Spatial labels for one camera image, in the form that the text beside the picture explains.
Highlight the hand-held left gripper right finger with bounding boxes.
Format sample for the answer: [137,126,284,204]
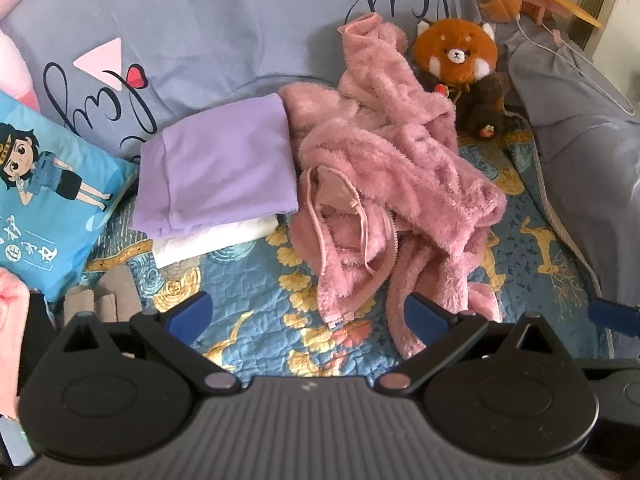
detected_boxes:
[374,292,553,395]

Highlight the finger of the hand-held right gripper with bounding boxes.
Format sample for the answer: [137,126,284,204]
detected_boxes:
[589,300,640,338]

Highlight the peach pink cloth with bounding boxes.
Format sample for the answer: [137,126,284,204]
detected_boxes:
[0,267,31,421]

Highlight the beige socks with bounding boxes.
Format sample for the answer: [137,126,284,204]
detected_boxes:
[65,265,143,326]

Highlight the pink plush cushion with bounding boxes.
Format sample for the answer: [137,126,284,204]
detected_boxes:
[0,30,41,111]

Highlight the purple folded cloth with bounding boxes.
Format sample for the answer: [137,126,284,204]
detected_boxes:
[131,92,300,238]

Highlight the grey printed duvet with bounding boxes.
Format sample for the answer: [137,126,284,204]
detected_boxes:
[0,0,481,161]

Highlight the blue quilted bed cover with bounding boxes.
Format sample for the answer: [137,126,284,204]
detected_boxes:
[82,110,616,378]

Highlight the red panda plush toy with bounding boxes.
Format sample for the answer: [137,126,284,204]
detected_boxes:
[411,17,508,140]

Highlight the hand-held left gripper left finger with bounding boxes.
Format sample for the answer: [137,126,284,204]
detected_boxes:
[62,291,242,395]

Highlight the white wire hanger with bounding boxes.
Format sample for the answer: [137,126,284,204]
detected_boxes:
[517,15,633,116]

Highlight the pink fleece jacket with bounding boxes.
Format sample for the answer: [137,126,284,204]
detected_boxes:
[277,14,508,361]

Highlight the white folded cloth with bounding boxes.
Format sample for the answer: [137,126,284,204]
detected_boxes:
[152,215,280,268]

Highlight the blue cartoon print pillow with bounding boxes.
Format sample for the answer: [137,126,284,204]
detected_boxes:
[0,91,138,303]

